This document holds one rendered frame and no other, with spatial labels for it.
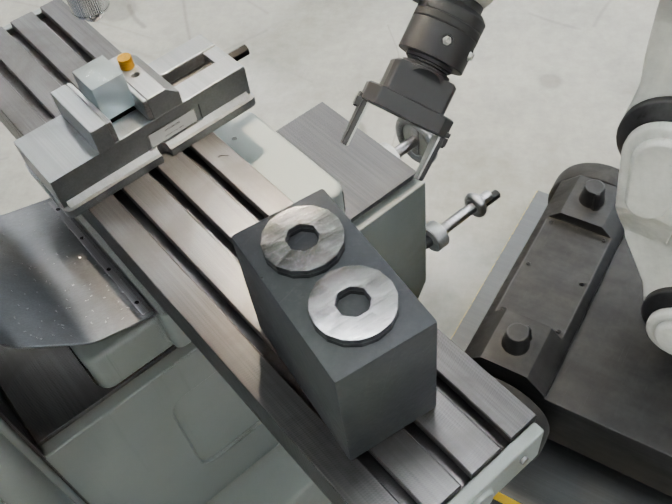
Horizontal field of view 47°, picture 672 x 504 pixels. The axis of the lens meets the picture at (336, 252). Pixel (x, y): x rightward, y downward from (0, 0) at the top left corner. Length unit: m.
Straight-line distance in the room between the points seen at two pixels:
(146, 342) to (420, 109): 0.54
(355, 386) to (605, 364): 0.69
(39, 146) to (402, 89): 0.55
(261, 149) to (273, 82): 1.40
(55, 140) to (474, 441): 0.74
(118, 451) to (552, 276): 0.80
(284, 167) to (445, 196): 1.06
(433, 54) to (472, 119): 1.60
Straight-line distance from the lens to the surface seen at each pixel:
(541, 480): 1.45
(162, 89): 1.18
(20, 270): 1.22
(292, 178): 1.31
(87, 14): 1.01
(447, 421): 0.92
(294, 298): 0.79
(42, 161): 1.21
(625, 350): 1.40
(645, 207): 1.09
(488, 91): 2.66
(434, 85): 0.98
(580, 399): 1.34
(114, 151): 1.19
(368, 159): 1.45
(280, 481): 1.68
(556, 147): 2.49
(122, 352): 1.20
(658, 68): 1.01
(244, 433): 1.59
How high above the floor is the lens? 1.74
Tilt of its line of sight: 52 degrees down
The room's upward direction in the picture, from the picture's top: 9 degrees counter-clockwise
